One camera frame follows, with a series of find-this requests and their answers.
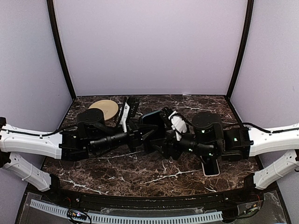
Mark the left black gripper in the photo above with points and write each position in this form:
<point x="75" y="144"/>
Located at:
<point x="135" y="131"/>

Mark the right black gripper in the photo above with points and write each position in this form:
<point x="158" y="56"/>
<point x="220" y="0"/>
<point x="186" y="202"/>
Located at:
<point x="169" y="143"/>

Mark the dark smartphone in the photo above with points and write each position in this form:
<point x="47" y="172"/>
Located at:
<point x="153" y="119"/>

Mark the pink silicone phone case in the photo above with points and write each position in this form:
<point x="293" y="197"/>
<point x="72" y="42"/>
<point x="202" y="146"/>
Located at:
<point x="211" y="170"/>

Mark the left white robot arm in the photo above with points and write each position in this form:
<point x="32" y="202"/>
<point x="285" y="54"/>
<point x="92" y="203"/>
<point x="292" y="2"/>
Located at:
<point x="89" y="135"/>

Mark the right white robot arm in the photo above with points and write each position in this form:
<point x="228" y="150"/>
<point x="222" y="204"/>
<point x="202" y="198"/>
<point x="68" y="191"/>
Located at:
<point x="207" y="138"/>

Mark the beige round plate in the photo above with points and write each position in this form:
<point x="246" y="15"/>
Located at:
<point x="109" y="107"/>

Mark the small circuit board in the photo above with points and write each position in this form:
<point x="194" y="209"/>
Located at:
<point x="74" y="214"/>

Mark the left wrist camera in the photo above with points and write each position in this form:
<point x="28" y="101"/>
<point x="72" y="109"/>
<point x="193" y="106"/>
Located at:
<point x="128" y="110"/>

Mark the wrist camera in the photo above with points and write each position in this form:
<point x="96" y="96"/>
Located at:
<point x="128" y="110"/>
<point x="175" y="121"/>

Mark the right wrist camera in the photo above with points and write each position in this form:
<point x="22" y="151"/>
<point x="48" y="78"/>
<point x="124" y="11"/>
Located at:
<point x="175" y="121"/>

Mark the white slotted cable duct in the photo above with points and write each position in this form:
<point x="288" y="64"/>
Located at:
<point x="94" y="218"/>

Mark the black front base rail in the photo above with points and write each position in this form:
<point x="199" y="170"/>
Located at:
<point x="86" y="201"/>

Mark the left black frame post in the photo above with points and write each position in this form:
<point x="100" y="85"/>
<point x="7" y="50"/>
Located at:
<point x="59" y="48"/>

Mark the black frame post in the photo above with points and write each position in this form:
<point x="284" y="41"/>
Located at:
<point x="242" y="47"/>
<point x="59" y="48"/>

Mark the right black frame post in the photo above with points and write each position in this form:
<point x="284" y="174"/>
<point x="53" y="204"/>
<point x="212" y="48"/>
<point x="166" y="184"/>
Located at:
<point x="242" y="47"/>

